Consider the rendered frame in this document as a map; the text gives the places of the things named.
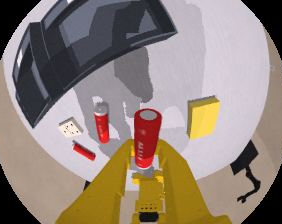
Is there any yellow rectangular pad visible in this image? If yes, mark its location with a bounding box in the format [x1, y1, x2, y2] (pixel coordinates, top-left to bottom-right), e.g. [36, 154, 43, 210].
[188, 98, 220, 140]

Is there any red battery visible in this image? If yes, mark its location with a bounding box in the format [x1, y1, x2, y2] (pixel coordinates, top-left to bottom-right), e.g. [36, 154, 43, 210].
[134, 109, 162, 170]
[72, 142, 96, 161]
[94, 106, 110, 143]

